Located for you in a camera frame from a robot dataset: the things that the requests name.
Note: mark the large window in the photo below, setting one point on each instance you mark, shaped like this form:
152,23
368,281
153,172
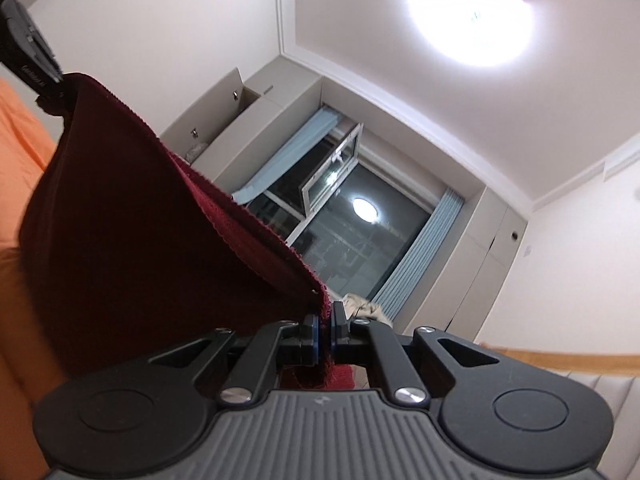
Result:
351,207

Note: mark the white cloth on sill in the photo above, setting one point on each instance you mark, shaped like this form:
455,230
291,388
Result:
358,307

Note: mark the right light blue curtain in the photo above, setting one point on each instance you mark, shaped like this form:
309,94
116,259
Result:
403,280

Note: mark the dark red knit sweater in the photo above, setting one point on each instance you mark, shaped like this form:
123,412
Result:
128,251

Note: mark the left light blue curtain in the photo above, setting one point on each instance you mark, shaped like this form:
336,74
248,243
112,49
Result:
298,145

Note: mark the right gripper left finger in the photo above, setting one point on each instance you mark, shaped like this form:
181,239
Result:
299,343

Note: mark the grey built-in wardrobe desk unit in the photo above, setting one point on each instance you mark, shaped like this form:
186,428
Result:
236,126

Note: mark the light blue curtain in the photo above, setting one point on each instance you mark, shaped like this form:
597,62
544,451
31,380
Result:
403,280
298,145

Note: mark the round ceiling lamp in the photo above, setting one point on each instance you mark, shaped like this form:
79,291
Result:
479,34

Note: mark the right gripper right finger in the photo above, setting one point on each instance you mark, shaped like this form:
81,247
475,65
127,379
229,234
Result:
348,338

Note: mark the orange bed blanket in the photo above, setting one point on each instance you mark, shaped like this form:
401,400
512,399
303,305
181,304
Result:
28,370

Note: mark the grey padded wooden headboard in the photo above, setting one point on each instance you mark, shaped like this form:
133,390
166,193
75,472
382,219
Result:
616,379

